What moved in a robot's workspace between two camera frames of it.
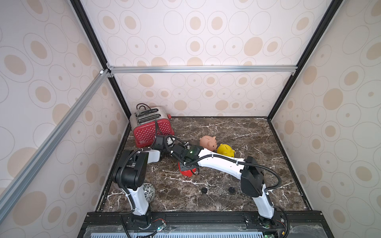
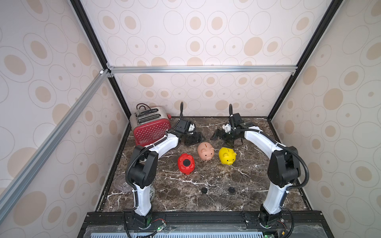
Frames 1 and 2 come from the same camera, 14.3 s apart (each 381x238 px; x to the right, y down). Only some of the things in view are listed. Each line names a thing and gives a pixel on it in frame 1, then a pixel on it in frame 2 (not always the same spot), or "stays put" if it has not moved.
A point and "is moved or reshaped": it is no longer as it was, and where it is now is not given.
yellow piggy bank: x=226 y=149 stays put
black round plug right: x=231 y=190 stays put
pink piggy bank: x=208 y=143 is moved or reshaped
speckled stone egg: x=150 y=192 stays put
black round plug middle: x=204 y=190 stays put
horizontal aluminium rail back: x=202 y=69 stays put
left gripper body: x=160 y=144 → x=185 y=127
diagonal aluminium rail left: x=12 y=192 stays put
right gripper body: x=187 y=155 → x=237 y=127
